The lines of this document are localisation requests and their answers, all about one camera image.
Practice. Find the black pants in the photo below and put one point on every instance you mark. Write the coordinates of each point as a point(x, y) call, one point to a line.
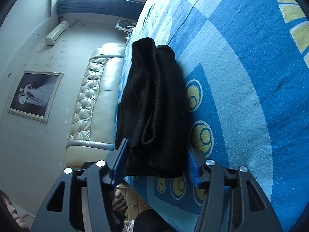
point(152, 113)

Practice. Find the framed wedding photo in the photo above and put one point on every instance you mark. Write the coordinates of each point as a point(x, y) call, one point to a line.
point(34, 94)

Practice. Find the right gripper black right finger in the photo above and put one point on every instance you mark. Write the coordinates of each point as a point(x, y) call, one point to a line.
point(196, 170)

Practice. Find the white wall air conditioner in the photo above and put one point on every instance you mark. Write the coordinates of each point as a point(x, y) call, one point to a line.
point(56, 33)

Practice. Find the dark blue curtain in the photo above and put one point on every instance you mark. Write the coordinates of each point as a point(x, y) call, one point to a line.
point(129, 9)

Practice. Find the cream tufted leather headboard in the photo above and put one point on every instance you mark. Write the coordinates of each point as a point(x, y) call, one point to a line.
point(92, 129)

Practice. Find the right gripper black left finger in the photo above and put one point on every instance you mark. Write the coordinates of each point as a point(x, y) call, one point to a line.
point(116, 162)

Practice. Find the blue patterned bed sheet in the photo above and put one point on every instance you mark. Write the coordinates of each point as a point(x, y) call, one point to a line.
point(245, 69)

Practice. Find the small white desk fan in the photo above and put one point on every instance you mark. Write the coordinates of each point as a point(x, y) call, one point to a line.
point(125, 25)

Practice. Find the person left hand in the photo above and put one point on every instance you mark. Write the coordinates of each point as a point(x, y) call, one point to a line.
point(119, 203)

